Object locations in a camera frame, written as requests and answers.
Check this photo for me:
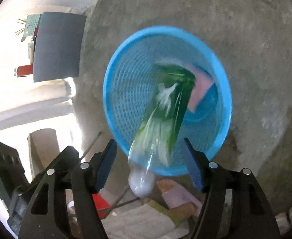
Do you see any red plastic item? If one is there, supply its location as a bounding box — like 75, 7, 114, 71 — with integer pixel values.
92, 192, 111, 213

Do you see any thin metal rod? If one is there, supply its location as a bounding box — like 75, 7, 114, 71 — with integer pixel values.
81, 131, 102, 160

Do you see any red bottle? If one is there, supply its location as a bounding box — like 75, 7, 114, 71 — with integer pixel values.
14, 64, 34, 77

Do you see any blue plastic mesh basket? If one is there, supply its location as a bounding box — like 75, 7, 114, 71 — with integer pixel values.
103, 25, 232, 176

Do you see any bagged green leafy vegetable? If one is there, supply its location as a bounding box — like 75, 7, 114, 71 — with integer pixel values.
127, 63, 197, 197

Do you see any white cloth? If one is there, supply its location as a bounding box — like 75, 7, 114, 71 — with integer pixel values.
100, 204, 190, 239

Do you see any cardboard box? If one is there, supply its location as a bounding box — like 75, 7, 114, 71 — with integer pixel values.
27, 129, 62, 180

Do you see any grey cabinet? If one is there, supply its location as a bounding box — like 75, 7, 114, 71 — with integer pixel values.
33, 12, 87, 83

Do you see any white container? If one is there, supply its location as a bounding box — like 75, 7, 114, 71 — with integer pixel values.
27, 40, 36, 64

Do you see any bundle of wooden sticks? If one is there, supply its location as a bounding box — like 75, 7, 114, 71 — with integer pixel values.
15, 18, 29, 42

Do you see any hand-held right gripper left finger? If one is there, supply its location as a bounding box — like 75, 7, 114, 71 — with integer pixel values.
18, 139, 118, 239

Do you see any person's foot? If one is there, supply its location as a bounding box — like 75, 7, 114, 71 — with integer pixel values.
156, 179, 202, 210

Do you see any green perforated holder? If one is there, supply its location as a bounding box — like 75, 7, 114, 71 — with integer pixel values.
24, 14, 42, 37

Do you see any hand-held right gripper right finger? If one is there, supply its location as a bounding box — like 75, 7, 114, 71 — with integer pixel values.
183, 138, 281, 239

